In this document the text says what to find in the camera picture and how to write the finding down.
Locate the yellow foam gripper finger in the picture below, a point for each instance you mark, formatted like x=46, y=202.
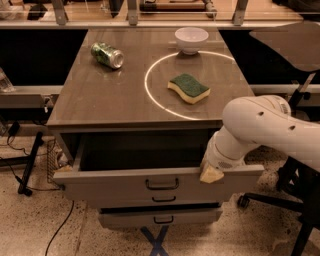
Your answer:
x=209, y=174

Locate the grey top drawer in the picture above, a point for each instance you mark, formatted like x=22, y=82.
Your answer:
x=118, y=170

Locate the grey drawer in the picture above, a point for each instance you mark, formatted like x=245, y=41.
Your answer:
x=118, y=170
x=163, y=200
x=114, y=218

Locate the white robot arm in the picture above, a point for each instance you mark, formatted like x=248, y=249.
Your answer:
x=249, y=122

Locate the grey bottom drawer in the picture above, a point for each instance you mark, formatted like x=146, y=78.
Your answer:
x=114, y=218

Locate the grey middle drawer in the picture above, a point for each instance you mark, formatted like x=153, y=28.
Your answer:
x=163, y=200

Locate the grey drawer cabinet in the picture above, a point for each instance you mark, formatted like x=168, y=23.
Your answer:
x=97, y=99

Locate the green yellow sponge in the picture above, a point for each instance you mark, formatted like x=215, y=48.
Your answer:
x=188, y=88

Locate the white bowl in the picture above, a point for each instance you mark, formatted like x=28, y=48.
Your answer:
x=191, y=39

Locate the green soda can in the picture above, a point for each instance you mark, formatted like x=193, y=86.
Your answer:
x=107, y=55

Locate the black office chair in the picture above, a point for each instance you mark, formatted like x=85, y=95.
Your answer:
x=299, y=44

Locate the black stand leg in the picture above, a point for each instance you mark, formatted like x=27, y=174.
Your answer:
x=28, y=161

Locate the grey side bench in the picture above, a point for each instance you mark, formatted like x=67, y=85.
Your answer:
x=41, y=96

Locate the clear plastic bottle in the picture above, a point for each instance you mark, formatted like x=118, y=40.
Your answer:
x=5, y=84

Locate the wire waste basket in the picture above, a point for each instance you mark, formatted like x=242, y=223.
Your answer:
x=56, y=159

